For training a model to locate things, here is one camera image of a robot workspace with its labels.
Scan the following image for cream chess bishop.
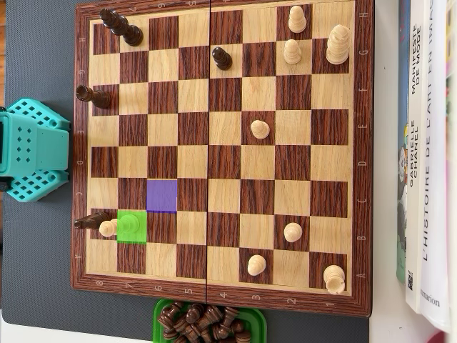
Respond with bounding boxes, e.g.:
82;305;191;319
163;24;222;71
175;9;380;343
99;216;141;239

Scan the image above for teal perforated robot base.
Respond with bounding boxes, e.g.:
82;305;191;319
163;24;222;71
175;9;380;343
5;99;71;204

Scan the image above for cream chess pawn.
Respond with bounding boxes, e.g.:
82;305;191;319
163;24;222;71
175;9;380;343
288;5;308;34
250;119;271;140
283;38;303;65
247;254;268;277
283;222;303;243

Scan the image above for dark brown chess pawn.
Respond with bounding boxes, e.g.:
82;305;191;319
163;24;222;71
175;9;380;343
211;46;233;71

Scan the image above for dark brown chess knight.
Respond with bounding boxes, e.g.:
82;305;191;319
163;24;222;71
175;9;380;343
74;211;111;231

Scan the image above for cream chess rook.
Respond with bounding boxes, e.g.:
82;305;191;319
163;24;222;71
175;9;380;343
323;264;346;296

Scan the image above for dark brown chess rook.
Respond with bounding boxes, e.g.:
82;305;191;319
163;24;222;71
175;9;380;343
76;84;112;109

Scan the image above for dark brown chess king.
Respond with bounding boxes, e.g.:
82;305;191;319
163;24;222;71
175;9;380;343
99;7;144;47

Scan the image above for wooden folding chessboard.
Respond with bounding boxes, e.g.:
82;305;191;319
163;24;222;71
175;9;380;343
70;0;374;319

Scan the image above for green plastic tray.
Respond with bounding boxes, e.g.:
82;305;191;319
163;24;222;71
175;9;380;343
152;298;268;343

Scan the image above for illustrated comic book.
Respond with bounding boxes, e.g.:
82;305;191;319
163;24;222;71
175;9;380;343
395;0;411;286

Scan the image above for white Gabrielle Chanel book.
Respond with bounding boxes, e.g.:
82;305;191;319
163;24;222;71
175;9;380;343
404;0;429;314

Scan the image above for dark grey table mat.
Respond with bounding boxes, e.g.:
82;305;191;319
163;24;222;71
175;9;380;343
1;0;371;343

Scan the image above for white book pink marks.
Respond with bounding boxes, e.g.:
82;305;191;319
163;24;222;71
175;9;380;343
444;0;457;335

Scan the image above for pink object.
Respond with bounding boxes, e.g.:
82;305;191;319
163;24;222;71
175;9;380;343
424;330;457;343

